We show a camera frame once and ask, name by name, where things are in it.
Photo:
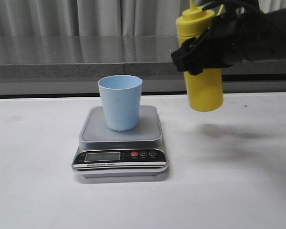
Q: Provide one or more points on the silver digital kitchen scale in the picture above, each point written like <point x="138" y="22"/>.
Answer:
<point x="105" y="155"/>

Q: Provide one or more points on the light blue plastic cup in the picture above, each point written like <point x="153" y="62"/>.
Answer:
<point x="120" y="96"/>

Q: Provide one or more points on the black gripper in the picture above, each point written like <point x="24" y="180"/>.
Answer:
<point x="251" y="37"/>

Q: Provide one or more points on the grey stone counter ledge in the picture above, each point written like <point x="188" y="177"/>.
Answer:
<point x="79" y="58"/>

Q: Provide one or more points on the yellow squeeze bottle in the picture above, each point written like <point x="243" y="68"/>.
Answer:
<point x="205" y="90"/>

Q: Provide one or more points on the grey pleated curtain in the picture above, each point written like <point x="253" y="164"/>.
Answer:
<point x="90" y="17"/>

